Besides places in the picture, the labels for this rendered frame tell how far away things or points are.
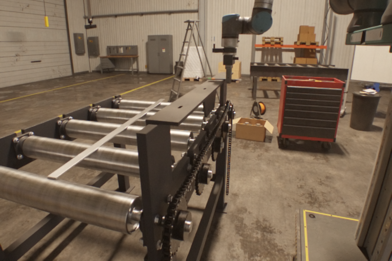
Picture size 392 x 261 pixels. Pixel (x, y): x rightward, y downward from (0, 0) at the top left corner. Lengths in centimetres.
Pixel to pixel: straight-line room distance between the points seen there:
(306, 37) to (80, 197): 981
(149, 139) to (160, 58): 1100
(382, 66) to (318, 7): 645
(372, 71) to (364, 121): 119
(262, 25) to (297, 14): 1015
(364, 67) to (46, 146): 523
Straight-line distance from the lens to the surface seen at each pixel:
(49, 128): 160
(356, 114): 468
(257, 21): 113
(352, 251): 159
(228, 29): 125
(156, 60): 1163
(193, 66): 932
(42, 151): 131
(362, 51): 546
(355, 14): 135
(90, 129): 147
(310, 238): 157
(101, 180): 207
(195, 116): 149
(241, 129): 353
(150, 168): 58
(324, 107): 328
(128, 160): 102
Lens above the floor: 135
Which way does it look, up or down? 16 degrees down
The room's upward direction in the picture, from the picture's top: straight up
